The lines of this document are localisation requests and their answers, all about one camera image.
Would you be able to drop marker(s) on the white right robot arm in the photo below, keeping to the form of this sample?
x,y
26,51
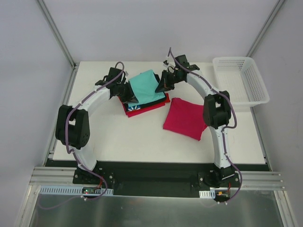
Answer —
x,y
216,114

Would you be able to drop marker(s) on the pink t shirt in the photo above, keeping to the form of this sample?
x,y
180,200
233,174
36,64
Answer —
x,y
185,118

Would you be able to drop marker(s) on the aluminium frame rail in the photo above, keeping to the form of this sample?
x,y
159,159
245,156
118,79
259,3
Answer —
x,y
252,180

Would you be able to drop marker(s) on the white cable duct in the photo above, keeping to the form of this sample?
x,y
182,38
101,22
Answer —
x,y
210,194
75,190

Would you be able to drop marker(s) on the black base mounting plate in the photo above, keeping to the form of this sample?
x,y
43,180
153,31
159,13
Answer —
x,y
179,180

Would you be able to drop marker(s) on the right white cable duct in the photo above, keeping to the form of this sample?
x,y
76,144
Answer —
x,y
210,194

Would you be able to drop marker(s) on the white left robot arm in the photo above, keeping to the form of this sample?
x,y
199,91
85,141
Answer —
x,y
72,127

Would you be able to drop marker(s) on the white plastic laundry basket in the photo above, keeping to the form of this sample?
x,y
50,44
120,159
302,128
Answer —
x,y
242,79

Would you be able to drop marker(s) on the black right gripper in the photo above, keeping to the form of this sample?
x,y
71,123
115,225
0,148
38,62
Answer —
x,y
166,79

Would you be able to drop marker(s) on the teal t shirt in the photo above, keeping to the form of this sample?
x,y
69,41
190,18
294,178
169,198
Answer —
x,y
143,86

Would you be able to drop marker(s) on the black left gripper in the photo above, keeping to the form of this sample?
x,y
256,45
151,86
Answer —
x,y
128,92

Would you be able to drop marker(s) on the right aluminium corner post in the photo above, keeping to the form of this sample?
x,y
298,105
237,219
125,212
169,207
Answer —
x,y
266,26

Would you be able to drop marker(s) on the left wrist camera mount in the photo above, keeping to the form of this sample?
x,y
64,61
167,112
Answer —
x,y
124,79

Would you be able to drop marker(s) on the left white cable duct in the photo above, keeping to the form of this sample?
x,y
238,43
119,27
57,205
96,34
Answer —
x,y
75,190

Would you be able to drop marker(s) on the red t shirt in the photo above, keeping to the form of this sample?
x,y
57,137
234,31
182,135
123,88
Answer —
x,y
146,110

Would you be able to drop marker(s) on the aluminium corner post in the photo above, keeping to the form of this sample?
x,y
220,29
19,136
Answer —
x,y
266,26
56,33

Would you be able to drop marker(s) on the black t shirt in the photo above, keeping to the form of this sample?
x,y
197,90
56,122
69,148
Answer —
x,y
144,86

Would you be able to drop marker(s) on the left aluminium corner post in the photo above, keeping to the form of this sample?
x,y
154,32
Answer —
x,y
56,33

